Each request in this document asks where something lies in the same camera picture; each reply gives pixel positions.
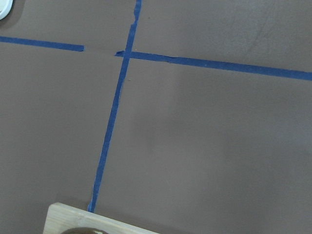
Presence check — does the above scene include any wooden cutting board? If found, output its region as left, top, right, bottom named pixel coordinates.
left=43, top=203, right=153, bottom=234

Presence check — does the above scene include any white round plate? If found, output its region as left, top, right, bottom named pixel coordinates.
left=0, top=0, right=13, bottom=20

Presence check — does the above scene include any bread slice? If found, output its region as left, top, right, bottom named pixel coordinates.
left=61, top=227, right=108, bottom=234

